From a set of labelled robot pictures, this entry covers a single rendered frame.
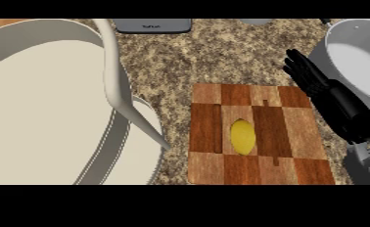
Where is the large cream pot with handle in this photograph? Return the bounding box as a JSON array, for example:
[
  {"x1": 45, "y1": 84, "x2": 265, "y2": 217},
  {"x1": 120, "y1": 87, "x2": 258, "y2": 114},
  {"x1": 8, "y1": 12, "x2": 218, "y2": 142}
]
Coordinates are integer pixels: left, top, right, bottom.
[{"x1": 0, "y1": 19, "x2": 173, "y2": 186}]

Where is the orange-brown wooden object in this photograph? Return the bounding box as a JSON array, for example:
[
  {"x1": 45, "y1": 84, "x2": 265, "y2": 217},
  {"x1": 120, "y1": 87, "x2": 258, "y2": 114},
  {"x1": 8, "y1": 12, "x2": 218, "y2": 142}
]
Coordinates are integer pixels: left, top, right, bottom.
[{"x1": 0, "y1": 18, "x2": 30, "y2": 27}]

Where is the checkered wooden cutting board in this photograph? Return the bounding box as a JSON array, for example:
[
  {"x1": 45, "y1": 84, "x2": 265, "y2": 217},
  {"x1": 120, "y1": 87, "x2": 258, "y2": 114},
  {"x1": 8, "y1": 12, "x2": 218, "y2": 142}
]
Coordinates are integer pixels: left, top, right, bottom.
[{"x1": 187, "y1": 83, "x2": 338, "y2": 186}]

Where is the dark grey flat appliance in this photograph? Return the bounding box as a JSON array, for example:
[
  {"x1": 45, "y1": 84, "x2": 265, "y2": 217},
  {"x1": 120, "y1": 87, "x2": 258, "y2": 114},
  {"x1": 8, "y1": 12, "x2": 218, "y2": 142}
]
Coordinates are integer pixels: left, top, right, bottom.
[{"x1": 111, "y1": 18, "x2": 194, "y2": 35}]

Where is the pale grey rounded object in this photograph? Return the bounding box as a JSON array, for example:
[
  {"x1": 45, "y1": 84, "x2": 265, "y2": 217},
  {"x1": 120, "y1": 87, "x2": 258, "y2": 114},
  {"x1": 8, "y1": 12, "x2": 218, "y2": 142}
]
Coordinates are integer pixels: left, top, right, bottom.
[{"x1": 239, "y1": 18, "x2": 276, "y2": 26}]

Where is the grey metal pot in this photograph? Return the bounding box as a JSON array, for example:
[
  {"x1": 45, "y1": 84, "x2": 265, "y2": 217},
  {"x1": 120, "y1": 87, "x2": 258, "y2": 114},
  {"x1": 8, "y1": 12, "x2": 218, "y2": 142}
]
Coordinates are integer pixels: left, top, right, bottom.
[{"x1": 307, "y1": 18, "x2": 370, "y2": 108}]

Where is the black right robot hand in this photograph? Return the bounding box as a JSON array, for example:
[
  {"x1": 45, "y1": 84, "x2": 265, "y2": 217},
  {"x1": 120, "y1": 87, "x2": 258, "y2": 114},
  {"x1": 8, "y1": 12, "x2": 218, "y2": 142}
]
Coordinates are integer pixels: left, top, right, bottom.
[{"x1": 281, "y1": 48, "x2": 370, "y2": 146}]

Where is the yellow lemon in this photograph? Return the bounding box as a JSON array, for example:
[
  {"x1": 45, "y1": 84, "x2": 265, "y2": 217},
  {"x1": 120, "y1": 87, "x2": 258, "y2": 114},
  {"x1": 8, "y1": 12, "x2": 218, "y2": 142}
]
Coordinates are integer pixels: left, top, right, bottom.
[{"x1": 230, "y1": 118, "x2": 258, "y2": 157}]

